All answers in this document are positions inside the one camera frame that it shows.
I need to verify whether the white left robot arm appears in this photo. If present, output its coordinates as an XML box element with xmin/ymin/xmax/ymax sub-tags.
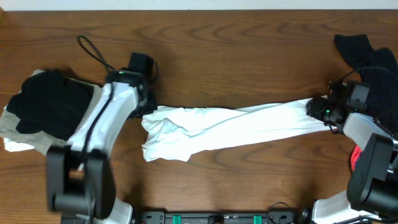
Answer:
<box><xmin>46</xmin><ymin>70</ymin><xmax>156</xmax><ymax>223</ymax></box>

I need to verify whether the folded black garment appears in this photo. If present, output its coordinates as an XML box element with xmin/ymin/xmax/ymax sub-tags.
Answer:
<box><xmin>6</xmin><ymin>70</ymin><xmax>94</xmax><ymax>140</ymax></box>

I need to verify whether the black garment at right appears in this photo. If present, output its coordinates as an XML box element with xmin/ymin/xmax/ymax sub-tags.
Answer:
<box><xmin>334</xmin><ymin>34</ymin><xmax>397</xmax><ymax>134</ymax></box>

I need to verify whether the grey red-trimmed garment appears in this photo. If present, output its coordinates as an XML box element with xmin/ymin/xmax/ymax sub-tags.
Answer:
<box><xmin>350</xmin><ymin>145</ymin><xmax>363</xmax><ymax>172</ymax></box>

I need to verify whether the folded beige garment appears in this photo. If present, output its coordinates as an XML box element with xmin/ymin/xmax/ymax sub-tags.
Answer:
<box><xmin>16</xmin><ymin>70</ymin><xmax>102</xmax><ymax>154</ymax></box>

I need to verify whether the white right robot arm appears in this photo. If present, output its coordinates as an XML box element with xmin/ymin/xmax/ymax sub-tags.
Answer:
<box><xmin>306</xmin><ymin>80</ymin><xmax>397</xmax><ymax>223</ymax></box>

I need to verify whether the white printed t-shirt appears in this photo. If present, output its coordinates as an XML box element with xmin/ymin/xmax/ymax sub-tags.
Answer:
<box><xmin>142</xmin><ymin>99</ymin><xmax>329</xmax><ymax>162</ymax></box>

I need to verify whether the folded white garment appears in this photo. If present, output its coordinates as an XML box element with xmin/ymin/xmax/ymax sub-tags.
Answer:
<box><xmin>2</xmin><ymin>105</ymin><xmax>35</xmax><ymax>153</ymax></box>

